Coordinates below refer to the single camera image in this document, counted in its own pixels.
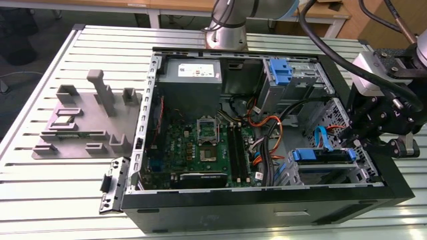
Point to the black graphics card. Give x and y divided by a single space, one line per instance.
201 178

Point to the metal disk bay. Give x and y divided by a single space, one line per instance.
290 175

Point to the grey parts rack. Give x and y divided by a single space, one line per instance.
87 125

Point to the grey power supply unit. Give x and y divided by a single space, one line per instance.
187 100

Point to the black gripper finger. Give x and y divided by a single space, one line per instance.
390 147
367 120

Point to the black chair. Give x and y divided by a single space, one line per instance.
16 50

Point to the grey optical drive bay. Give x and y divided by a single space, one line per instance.
301 75

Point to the black open PC case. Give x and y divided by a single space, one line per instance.
234 212

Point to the black speckled mount plate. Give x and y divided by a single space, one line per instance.
387 56

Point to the black RAM slot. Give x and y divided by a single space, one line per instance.
234 152
243 152

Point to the wooden cabinet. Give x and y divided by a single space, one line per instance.
423 15

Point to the silver CPU chip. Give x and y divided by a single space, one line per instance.
63 120

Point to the CPU socket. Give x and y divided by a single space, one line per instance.
209 152

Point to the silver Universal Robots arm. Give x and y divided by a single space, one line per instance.
227 37

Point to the blue plastic drive latch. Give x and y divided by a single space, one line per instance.
281 72

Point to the wooden desk white frame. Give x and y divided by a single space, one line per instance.
101 3

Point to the hard disk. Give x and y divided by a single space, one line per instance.
307 155

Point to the green motherboard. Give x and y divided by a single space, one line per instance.
181 150

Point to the green RAM stick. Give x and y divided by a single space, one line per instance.
74 135

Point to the grey card retainer bracket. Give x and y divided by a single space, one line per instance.
115 190

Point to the blue expansion slot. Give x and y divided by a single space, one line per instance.
157 166

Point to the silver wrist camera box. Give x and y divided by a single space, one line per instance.
367 75

